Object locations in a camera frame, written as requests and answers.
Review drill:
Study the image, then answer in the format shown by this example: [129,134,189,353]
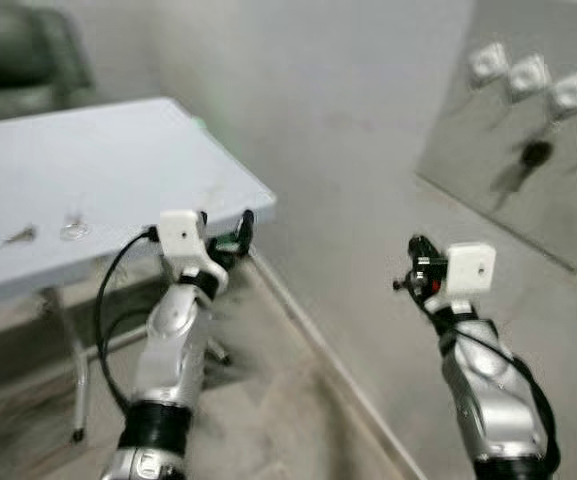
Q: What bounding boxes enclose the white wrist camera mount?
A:
[428,242,497,313]
[158,210,231,296]

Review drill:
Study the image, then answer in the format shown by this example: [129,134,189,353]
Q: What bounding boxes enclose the white folding table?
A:
[0,96,277,444]

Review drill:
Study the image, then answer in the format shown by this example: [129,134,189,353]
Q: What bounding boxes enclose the dark green leather sofa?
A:
[0,0,94,123]

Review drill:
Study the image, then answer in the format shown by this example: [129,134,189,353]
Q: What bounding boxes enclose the shiny metal wall panel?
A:
[415,0,577,274]

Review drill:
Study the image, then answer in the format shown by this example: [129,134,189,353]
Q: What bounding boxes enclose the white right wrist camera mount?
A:
[428,242,497,313]

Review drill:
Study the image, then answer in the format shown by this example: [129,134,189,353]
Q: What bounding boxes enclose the white wall skirting strip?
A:
[248,248,431,480]

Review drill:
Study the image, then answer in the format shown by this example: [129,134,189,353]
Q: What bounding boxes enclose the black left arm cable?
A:
[94,228,161,416]

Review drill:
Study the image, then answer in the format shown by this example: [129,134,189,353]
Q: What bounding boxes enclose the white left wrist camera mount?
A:
[158,210,231,296]

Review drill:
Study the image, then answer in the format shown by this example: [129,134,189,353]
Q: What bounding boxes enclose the keys on large ring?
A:
[58,212,93,242]

